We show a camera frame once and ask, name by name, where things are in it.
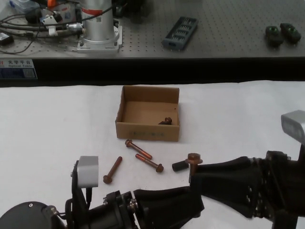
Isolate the copper flange bolt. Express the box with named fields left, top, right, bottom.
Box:
left=135, top=153, right=164, bottom=173
left=102, top=156, right=123, bottom=184
left=185, top=153, right=204, bottom=184
left=124, top=139, right=153, bottom=160

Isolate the open cardboard box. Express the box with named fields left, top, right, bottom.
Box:
left=115, top=85, right=180, bottom=142

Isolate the small black adapter box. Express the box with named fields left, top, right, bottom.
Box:
left=0, top=33, right=14, bottom=46

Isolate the black cylindrical sleeve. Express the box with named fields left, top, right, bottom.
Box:
left=172, top=161, right=191, bottom=173

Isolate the metal bench with holes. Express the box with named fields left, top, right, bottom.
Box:
left=0, top=0, right=305, bottom=83

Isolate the black device with green lens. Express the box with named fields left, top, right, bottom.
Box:
left=264, top=25, right=285, bottom=47
left=279, top=22, right=302, bottom=44

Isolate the blue-grey screwdriver bit case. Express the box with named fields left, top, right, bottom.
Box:
left=162, top=16, right=200, bottom=51

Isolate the blue and grey label plate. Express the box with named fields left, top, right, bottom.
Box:
left=0, top=58, right=38, bottom=81

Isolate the silver-white machine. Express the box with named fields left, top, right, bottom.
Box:
left=76, top=0, right=123, bottom=51

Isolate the silver cylindrical connector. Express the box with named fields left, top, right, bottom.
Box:
left=66, top=22, right=84, bottom=33

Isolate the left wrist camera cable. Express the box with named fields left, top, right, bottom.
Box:
left=64, top=187, right=94, bottom=217

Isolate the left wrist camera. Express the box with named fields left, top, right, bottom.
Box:
left=78, top=156, right=100, bottom=188

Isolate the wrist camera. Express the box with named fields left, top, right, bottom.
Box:
left=78, top=156, right=100, bottom=188
left=280, top=110, right=305, bottom=144

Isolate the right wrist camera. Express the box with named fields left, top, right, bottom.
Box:
left=280, top=110, right=305, bottom=144

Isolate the black cable on bench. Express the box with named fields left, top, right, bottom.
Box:
left=0, top=21, right=83, bottom=54

